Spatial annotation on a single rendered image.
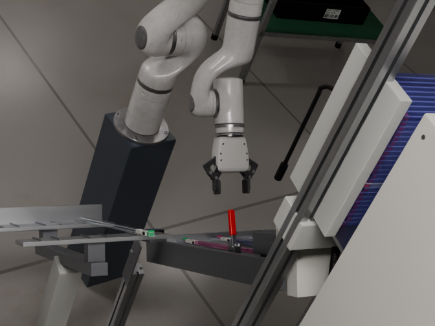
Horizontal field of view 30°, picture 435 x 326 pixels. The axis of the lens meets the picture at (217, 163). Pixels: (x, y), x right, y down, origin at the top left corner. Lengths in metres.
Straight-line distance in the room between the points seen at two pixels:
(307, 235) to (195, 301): 1.68
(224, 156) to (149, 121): 0.46
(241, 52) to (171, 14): 0.30
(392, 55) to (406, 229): 0.28
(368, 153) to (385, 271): 0.20
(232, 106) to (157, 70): 0.38
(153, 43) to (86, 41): 1.96
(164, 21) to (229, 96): 0.32
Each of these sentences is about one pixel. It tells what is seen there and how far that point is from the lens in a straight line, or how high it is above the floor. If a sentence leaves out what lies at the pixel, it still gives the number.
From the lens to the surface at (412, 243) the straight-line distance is 1.34.
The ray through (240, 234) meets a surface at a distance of 2.43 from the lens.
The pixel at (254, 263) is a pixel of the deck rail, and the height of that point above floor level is 1.14.
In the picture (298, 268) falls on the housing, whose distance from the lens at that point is 1.66.
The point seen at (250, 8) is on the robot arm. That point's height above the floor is 1.37.
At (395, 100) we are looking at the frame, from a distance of 1.34.
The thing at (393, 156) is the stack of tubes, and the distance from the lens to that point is 1.46.
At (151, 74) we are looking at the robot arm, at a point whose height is 0.94.
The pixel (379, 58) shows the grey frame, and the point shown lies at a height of 1.75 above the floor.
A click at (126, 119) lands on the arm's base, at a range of 2.68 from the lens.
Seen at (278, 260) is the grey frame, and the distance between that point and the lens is 1.60.
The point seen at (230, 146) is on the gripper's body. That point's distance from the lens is 2.26.
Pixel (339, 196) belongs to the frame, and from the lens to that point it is 1.46.
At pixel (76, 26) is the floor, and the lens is 4.48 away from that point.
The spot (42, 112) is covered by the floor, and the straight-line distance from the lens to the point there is 3.81.
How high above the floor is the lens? 2.33
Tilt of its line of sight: 37 degrees down
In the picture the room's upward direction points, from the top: 22 degrees clockwise
